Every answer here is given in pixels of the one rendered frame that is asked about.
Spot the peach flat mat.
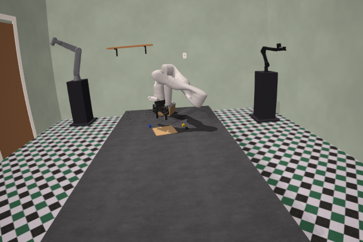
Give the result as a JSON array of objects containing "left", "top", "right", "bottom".
[{"left": 153, "top": 125, "right": 177, "bottom": 136}]

